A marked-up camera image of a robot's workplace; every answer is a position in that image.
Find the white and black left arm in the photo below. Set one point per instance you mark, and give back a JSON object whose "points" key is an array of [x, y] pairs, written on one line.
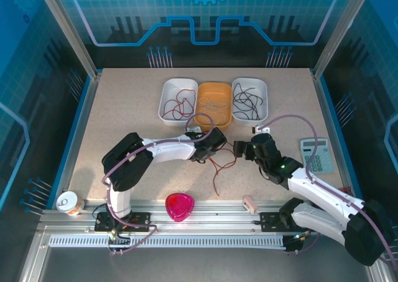
{"points": [[171, 149]]}

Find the orange plastic bin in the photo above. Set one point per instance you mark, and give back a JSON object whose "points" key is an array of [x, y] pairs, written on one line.
{"points": [[214, 90]]}

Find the white plastic bin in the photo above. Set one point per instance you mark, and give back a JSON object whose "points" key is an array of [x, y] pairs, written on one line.
{"points": [[178, 107], [249, 84]]}

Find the small pink eraser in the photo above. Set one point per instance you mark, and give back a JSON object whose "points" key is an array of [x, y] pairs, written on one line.
{"points": [[250, 204]]}

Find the grey calculator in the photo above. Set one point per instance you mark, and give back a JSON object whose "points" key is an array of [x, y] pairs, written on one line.
{"points": [[318, 154]]}

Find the pink heart-shaped container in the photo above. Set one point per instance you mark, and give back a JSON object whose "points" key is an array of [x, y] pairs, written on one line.
{"points": [[179, 207]]}

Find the metal tin can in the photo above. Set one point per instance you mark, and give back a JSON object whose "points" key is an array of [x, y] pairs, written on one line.
{"points": [[69, 202]]}

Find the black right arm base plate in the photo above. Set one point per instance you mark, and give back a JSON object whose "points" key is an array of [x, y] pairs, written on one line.
{"points": [[270, 221]]}

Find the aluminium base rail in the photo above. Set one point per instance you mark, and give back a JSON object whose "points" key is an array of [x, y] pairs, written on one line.
{"points": [[211, 215]]}

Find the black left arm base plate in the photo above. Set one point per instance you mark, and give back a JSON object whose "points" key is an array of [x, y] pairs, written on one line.
{"points": [[140, 219]]}

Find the aluminium frame post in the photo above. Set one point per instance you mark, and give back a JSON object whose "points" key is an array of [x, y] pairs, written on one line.
{"points": [[342, 26], [69, 26]]}

